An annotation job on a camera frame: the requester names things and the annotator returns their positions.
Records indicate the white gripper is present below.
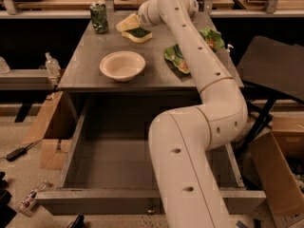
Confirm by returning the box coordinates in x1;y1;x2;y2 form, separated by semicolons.
116;0;159;32

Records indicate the green and yellow sponge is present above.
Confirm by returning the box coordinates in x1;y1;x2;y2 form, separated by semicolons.
122;28;152;44

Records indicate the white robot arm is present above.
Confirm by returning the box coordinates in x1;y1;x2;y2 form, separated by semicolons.
138;0;248;228

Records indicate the open grey top drawer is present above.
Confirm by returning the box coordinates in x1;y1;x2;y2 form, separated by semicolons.
35;93;266;216

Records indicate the green soda can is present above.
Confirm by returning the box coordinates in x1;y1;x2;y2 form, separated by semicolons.
89;2;108;34

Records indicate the white bowl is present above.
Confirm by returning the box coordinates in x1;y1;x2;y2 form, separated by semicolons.
99;51;145;82

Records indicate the green chip bag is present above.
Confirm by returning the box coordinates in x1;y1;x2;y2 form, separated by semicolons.
163;28;225;75

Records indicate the grey wooden cabinet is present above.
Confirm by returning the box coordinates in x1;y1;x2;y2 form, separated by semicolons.
59;23;248;123

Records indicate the clear plastic bottle on bench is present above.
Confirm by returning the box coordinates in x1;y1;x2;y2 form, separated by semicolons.
46;52;61;77

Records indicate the small white pump bottle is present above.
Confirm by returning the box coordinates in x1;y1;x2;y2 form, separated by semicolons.
226;44;234;55

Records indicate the black folding chair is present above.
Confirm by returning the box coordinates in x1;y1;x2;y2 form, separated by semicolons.
237;36;304;153

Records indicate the wooden block on floor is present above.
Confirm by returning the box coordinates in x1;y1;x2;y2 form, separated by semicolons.
40;139;72;170

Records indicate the black power adapter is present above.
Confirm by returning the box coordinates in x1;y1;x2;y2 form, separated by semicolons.
6;147;27;162

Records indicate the plastic bottle on floor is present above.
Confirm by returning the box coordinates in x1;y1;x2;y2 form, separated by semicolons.
17;180;52;217

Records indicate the cardboard box at right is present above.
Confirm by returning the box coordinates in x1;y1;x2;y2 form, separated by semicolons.
249;117;304;228

